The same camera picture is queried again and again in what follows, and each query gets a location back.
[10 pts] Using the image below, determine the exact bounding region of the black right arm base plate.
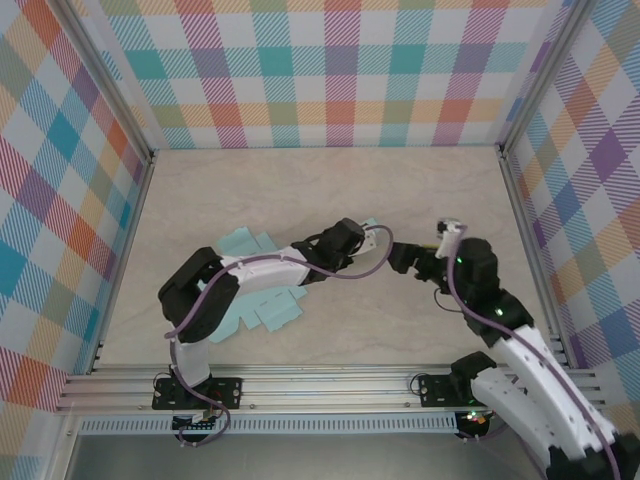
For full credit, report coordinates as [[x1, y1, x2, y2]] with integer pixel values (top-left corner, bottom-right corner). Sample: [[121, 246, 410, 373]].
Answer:
[[417, 373, 511, 409]]

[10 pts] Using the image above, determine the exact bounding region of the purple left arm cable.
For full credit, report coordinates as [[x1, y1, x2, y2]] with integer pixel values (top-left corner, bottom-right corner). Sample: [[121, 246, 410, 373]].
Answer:
[[167, 223, 396, 449]]

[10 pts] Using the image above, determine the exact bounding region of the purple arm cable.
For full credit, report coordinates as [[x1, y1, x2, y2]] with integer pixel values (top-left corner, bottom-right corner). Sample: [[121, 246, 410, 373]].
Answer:
[[167, 223, 396, 449], [447, 224, 624, 480]]

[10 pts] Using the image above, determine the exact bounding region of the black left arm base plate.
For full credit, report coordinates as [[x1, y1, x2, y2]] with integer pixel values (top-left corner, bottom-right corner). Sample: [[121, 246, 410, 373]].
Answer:
[[151, 376, 245, 412]]

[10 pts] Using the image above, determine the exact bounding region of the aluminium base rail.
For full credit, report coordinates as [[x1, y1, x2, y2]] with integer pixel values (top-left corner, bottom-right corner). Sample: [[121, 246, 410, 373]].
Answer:
[[54, 363, 609, 415]]

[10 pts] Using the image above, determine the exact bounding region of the white slotted cable duct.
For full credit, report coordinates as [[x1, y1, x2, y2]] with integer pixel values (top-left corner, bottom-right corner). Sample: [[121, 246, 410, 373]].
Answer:
[[78, 412, 460, 436]]

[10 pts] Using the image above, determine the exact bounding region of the aluminium corner post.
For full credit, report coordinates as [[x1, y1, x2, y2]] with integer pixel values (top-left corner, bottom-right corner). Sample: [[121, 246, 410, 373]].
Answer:
[[52, 0, 157, 162], [498, 0, 594, 151]]

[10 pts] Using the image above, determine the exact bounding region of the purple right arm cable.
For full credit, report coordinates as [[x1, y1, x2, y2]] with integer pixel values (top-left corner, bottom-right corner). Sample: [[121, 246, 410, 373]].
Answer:
[[447, 224, 624, 480]]

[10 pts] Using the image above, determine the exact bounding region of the grey metal bottom panel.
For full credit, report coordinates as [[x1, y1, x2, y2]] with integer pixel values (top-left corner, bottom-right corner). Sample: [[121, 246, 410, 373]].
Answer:
[[62, 433, 601, 480]]

